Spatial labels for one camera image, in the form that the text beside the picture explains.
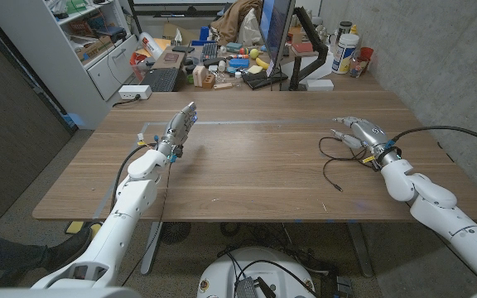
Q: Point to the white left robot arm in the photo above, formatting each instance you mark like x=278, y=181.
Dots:
x=126, y=211

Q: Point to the white wipes canister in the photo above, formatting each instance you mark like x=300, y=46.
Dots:
x=345, y=54

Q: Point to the dark trouser leg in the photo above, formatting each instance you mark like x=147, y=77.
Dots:
x=6, y=248

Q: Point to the yellow sponge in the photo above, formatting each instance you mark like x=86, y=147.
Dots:
x=75, y=227

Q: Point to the cardboard box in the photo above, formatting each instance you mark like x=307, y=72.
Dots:
x=171, y=33

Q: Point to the white power strip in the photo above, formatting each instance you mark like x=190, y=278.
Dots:
x=135, y=92

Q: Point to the white box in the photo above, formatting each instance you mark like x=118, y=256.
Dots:
x=320, y=85

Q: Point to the brown jacket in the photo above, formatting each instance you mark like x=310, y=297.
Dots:
x=232, y=20

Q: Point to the yellow ball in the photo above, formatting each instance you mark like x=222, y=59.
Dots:
x=254, y=54

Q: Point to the grey table leg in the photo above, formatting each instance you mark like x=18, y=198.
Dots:
x=360, y=248
x=150, y=248

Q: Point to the yellow banana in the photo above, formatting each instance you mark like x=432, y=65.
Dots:
x=262, y=63

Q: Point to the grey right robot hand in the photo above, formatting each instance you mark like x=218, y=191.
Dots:
x=369, y=132

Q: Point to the blue box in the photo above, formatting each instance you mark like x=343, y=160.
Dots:
x=239, y=63

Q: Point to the white robot torso base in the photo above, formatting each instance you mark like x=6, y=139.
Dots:
x=222, y=273

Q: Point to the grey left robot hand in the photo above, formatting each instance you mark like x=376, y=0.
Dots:
x=176, y=128

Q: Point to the black lidded bottle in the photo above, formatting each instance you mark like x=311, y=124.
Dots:
x=344, y=29

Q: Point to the orange brick block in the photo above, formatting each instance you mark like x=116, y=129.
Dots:
x=208, y=81

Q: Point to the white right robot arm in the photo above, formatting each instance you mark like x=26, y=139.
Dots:
x=437, y=203

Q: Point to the white shelf cabinet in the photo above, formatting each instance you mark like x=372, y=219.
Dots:
x=48, y=54

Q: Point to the black shoe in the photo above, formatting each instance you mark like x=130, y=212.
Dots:
x=68, y=248

